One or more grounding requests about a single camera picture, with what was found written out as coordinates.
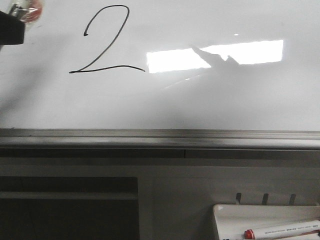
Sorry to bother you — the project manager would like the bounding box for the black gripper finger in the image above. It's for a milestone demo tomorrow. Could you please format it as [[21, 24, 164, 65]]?
[[0, 11, 25, 46]]

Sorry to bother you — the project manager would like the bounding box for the white black whiteboard marker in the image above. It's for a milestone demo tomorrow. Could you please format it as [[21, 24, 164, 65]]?
[[7, 0, 41, 24]]

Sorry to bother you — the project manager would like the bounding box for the white whiteboard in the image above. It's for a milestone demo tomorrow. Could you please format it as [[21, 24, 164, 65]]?
[[0, 0, 320, 150]]

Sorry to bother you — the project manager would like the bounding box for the red round magnet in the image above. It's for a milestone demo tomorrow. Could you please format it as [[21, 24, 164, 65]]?
[[27, 0, 43, 22]]

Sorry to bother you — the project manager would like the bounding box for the white marker tray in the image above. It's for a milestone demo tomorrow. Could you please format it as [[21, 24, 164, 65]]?
[[212, 204, 320, 240]]

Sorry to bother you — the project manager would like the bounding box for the red capped white marker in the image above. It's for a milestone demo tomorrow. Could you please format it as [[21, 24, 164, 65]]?
[[243, 219, 320, 240]]

